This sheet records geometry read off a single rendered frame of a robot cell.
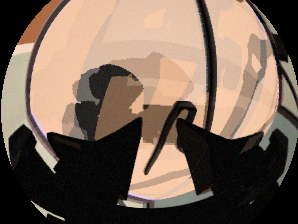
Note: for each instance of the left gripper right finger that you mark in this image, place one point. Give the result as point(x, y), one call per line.
point(210, 156)

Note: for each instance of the black rope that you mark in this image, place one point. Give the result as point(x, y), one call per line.
point(181, 105)

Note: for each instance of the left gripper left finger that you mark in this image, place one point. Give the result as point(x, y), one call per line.
point(112, 157)

